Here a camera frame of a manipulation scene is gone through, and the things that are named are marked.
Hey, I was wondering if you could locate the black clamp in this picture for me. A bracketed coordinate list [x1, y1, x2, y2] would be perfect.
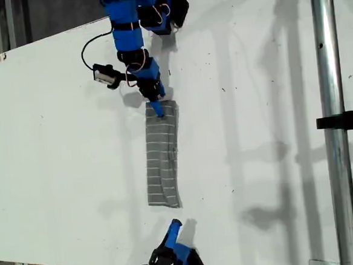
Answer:
[315, 103, 353, 138]

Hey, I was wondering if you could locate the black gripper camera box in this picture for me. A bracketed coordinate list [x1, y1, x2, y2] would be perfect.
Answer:
[92, 62, 117, 88]

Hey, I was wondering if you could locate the steel post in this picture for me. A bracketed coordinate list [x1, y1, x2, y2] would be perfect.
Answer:
[309, 0, 353, 265]

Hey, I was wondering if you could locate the black camera stalk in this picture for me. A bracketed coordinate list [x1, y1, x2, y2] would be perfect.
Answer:
[106, 67, 140, 91]

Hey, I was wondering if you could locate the grey white-striped towel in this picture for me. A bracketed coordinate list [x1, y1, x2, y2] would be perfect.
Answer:
[140, 98, 187, 212]

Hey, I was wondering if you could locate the black camera cable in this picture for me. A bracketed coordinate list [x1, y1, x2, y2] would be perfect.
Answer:
[79, 28, 117, 71]

